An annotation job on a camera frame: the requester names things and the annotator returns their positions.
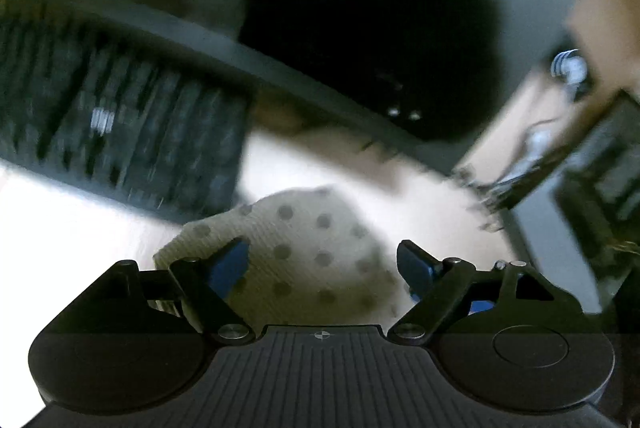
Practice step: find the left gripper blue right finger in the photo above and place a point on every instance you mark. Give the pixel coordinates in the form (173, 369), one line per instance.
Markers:
(440, 285)

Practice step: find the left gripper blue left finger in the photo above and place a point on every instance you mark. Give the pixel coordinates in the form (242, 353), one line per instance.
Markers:
(206, 283)

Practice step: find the brown polka dot sweater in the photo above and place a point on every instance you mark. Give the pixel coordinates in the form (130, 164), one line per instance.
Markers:
(311, 260)

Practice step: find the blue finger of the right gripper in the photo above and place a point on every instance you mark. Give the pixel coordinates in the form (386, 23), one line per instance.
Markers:
(478, 306)

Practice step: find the white glass-sided computer case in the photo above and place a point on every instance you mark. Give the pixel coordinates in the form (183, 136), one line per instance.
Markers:
(580, 226)

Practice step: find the black keyboard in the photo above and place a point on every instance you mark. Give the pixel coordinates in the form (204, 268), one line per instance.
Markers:
(89, 108)

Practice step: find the black wall power strip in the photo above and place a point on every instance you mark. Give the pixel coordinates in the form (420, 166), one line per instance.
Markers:
(568, 66)

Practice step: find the black curved monitor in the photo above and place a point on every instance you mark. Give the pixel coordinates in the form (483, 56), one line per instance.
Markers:
(320, 23)

